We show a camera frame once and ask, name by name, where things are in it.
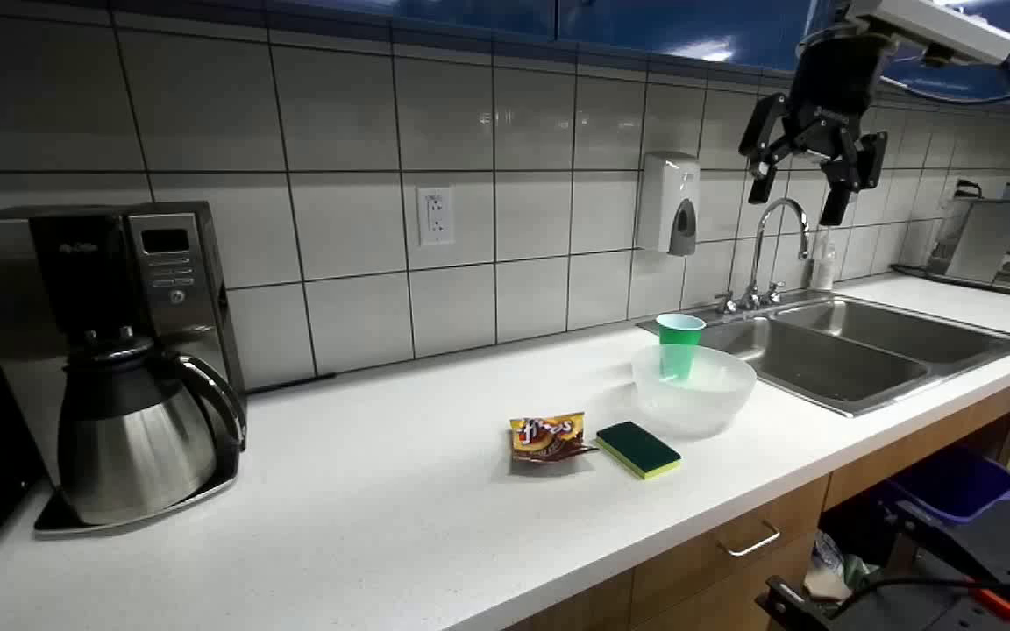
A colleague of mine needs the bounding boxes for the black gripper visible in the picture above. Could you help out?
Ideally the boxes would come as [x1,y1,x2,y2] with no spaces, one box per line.
[738,24,892,230]

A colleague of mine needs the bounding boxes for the yellow snack packet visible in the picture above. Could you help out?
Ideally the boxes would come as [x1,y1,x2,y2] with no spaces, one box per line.
[507,407,594,471]

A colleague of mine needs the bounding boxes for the white translucent bowl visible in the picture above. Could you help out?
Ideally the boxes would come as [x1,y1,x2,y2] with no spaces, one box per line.
[627,344,762,443]

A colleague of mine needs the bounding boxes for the chrome sink faucet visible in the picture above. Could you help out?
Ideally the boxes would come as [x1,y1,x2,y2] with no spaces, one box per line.
[712,195,821,320]

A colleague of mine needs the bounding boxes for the clear soap bottle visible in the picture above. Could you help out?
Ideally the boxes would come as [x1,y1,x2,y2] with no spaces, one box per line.
[812,226,850,294]

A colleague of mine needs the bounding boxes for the stainless steel double sink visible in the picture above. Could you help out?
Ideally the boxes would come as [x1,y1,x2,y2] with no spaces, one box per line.
[691,290,1010,421]

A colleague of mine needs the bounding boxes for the steel espresso machine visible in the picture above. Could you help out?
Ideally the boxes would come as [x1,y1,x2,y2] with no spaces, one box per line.
[892,177,1010,303]

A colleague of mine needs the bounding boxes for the green plastic cup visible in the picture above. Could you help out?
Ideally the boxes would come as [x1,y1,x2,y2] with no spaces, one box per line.
[654,310,708,385]

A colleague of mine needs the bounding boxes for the blue upper cabinet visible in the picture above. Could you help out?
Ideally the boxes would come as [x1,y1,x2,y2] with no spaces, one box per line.
[106,0,1010,116]

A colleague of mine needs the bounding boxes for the green and yellow sponge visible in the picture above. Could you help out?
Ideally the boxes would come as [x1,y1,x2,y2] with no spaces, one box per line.
[594,419,688,484]

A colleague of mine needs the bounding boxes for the blue plastic bin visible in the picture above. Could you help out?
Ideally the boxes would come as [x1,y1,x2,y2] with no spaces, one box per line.
[888,446,1010,531]

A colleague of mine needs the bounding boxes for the black equipment cart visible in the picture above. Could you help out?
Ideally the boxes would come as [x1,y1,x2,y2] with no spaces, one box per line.
[753,498,1010,631]

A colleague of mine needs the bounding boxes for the steel coffee maker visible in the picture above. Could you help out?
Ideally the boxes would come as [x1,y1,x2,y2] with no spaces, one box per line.
[0,200,247,542]

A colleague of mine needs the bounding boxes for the steel coffee carafe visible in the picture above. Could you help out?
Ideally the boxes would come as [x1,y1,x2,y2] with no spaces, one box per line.
[52,327,252,531]

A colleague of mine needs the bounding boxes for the white wall soap dispenser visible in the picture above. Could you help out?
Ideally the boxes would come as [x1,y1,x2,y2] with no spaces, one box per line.
[636,154,705,260]

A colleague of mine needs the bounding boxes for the white wall outlet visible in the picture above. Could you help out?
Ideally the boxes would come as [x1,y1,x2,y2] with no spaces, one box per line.
[416,185,459,251]

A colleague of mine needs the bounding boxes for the metal drawer handle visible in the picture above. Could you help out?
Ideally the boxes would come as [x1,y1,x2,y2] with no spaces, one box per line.
[719,526,787,565]

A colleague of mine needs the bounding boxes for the red handled tool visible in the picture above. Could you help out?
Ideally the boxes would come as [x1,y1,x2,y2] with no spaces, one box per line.
[970,582,1010,625]

